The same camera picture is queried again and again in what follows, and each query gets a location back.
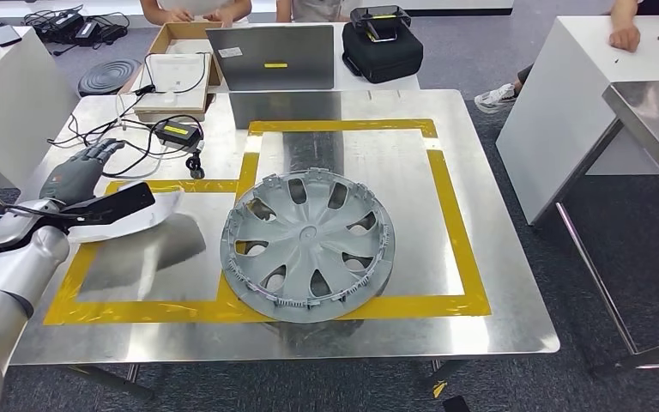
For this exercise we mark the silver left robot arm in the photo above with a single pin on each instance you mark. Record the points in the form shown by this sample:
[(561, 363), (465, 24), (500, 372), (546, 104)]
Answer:
[(17, 267)]

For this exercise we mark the black power plug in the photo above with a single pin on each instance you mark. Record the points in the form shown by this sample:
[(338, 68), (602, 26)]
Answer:
[(195, 166)]

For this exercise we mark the white curved plastic part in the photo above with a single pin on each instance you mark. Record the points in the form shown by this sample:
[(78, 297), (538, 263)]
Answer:
[(153, 213)]

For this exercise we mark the stainless steel box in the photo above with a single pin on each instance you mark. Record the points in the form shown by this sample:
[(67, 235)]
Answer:
[(272, 57)]

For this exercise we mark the person's foot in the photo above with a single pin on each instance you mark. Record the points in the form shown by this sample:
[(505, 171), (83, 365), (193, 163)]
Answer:
[(494, 98)]

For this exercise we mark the black power adapter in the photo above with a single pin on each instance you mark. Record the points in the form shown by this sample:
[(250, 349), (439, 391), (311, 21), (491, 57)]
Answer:
[(177, 133)]

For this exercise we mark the brown cardboard box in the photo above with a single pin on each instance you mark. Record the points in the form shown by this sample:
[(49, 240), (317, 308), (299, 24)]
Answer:
[(179, 34)]

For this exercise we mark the black charger bundle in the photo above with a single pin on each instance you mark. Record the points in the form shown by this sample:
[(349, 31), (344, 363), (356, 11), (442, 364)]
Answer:
[(71, 25)]

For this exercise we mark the person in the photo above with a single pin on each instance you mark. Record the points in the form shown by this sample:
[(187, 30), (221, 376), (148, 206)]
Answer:
[(193, 8), (318, 8)]

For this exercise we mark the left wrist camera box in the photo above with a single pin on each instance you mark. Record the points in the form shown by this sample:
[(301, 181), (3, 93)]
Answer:
[(116, 204)]

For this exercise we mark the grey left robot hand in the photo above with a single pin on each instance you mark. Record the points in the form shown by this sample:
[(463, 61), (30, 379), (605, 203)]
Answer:
[(76, 176)]

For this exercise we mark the person's hand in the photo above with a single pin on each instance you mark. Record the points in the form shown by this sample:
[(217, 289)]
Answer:
[(625, 38)]

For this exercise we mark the white flat device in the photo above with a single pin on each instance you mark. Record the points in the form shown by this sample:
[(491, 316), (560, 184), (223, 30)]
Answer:
[(176, 85)]

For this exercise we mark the black carry bag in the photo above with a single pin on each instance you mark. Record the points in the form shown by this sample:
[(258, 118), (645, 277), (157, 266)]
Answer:
[(383, 57)]

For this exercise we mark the grey wheel hubcap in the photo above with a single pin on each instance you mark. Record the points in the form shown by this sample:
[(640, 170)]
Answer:
[(307, 244)]

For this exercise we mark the black device yellow mark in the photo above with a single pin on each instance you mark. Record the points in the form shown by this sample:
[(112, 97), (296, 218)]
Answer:
[(380, 21)]

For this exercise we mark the stainless steel workbench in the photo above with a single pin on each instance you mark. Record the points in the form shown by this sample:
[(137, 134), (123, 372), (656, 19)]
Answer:
[(506, 256)]

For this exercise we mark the small yellow tape mark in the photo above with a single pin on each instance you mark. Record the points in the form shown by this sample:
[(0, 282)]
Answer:
[(439, 389)]

